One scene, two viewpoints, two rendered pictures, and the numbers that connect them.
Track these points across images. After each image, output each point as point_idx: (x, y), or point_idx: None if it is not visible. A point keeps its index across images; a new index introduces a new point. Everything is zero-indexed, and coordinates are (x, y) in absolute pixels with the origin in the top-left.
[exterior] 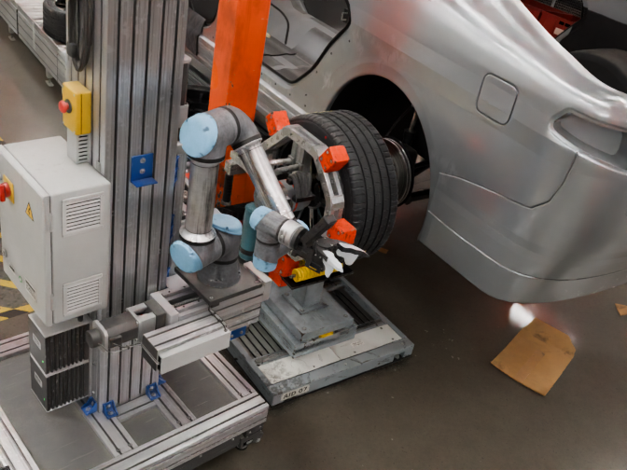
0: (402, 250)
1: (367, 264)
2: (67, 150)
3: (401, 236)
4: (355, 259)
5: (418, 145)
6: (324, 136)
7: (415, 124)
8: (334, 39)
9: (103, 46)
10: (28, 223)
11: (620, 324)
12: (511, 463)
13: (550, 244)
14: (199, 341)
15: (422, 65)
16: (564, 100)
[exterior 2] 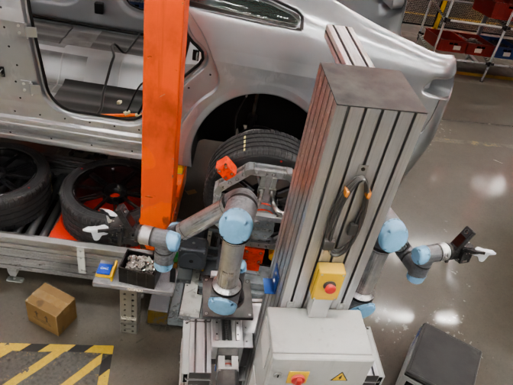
0: (200, 182)
1: (200, 208)
2: (310, 313)
3: (186, 173)
4: (191, 210)
5: (256, 121)
6: (279, 161)
7: (250, 108)
8: (186, 76)
9: (374, 228)
10: (333, 384)
11: None
12: (388, 263)
13: (421, 151)
14: (374, 348)
15: (304, 78)
16: (432, 73)
